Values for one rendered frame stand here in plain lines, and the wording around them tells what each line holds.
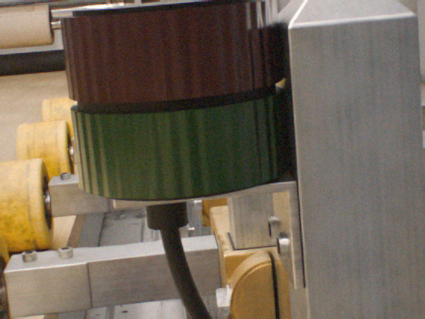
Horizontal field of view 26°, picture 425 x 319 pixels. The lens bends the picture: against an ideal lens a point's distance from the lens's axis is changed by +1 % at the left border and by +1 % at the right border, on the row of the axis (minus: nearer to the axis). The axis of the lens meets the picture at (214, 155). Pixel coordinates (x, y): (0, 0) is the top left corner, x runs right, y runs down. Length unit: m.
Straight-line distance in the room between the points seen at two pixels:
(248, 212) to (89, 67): 0.28
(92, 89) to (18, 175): 0.56
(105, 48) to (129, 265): 0.33
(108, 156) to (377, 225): 0.08
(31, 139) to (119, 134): 0.80
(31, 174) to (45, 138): 0.24
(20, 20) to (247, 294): 2.38
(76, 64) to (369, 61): 0.08
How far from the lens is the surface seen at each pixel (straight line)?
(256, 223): 0.51
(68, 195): 0.80
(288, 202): 0.25
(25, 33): 2.83
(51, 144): 1.03
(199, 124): 0.23
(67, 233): 0.87
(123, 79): 0.23
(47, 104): 1.29
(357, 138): 0.25
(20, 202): 0.79
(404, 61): 0.25
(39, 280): 0.56
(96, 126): 0.24
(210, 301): 1.05
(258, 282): 0.49
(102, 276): 0.56
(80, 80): 0.24
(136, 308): 1.49
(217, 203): 0.73
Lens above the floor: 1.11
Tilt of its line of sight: 10 degrees down
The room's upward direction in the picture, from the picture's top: 5 degrees counter-clockwise
